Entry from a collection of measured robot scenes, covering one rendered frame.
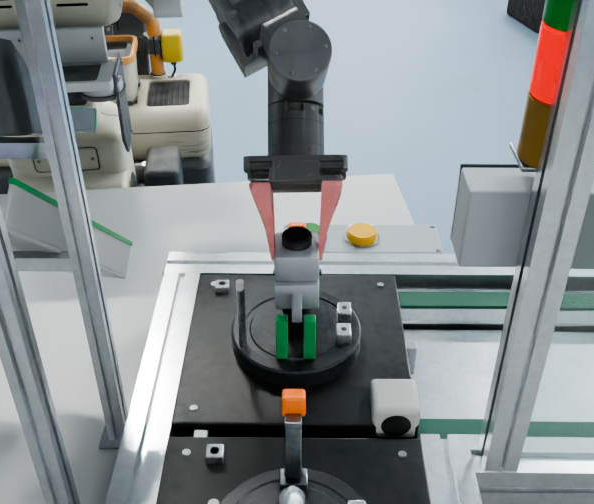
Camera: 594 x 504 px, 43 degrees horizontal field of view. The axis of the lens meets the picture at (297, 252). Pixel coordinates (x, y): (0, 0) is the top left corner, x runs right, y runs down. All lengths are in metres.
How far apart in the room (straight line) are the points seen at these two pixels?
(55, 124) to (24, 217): 0.08
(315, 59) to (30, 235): 0.29
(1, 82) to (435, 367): 0.55
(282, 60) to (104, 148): 0.83
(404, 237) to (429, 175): 2.13
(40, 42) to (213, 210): 0.68
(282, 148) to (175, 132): 1.01
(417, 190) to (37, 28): 2.50
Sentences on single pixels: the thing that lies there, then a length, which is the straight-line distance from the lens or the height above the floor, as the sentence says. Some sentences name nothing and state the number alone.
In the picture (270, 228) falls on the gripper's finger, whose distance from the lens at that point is 0.73.
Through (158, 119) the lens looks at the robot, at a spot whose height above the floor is 0.80.
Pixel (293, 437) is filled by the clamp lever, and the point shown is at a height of 1.04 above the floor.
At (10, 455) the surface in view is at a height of 0.86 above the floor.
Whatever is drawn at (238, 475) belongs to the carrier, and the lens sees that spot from 0.71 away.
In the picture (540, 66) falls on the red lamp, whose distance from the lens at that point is 0.55.
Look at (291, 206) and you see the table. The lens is 1.26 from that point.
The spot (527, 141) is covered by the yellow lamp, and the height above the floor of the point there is 1.28.
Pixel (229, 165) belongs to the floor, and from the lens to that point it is 3.18.
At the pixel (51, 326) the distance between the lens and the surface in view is 1.06.
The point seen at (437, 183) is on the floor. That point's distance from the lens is 3.08.
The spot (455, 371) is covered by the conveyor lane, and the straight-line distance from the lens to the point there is 0.89.
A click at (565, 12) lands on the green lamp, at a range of 0.53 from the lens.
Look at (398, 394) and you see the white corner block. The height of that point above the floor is 0.99.
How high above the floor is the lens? 1.52
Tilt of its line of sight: 35 degrees down
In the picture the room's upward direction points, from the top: straight up
